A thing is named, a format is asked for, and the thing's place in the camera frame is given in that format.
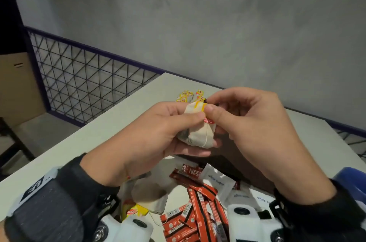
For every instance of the tea bag with yellow tag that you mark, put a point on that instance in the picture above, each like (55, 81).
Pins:
(200, 92)
(201, 98)
(200, 136)

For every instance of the row of tea bags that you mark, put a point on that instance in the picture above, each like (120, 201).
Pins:
(184, 97)

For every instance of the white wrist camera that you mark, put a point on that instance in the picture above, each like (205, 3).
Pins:
(134, 230)
(246, 227)

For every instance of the brown cardboard box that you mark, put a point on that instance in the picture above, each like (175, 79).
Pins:
(17, 87)

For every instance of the pile of tea bags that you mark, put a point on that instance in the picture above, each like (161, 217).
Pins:
(148, 196)

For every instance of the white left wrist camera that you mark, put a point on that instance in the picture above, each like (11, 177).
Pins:
(134, 230)

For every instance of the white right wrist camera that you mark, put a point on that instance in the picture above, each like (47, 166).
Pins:
(246, 227)

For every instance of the person's right hand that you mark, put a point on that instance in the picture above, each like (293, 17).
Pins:
(263, 136)

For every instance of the person's left hand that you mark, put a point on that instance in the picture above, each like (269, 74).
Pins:
(143, 144)

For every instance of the blue and white bowl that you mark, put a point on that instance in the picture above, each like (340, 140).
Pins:
(351, 181)

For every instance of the person's left forearm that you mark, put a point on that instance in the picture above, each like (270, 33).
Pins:
(3, 233)

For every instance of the pile of white sugar sachets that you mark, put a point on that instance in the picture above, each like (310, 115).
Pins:
(217, 178)

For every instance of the brown plastic tray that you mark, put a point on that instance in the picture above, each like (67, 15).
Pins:
(228, 158)

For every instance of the pile of red coffee sticks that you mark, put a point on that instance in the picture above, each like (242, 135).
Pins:
(197, 210)

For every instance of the dark blue cabinet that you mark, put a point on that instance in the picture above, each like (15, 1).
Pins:
(11, 21)

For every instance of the black metal furniture frame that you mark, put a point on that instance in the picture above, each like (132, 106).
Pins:
(17, 147)

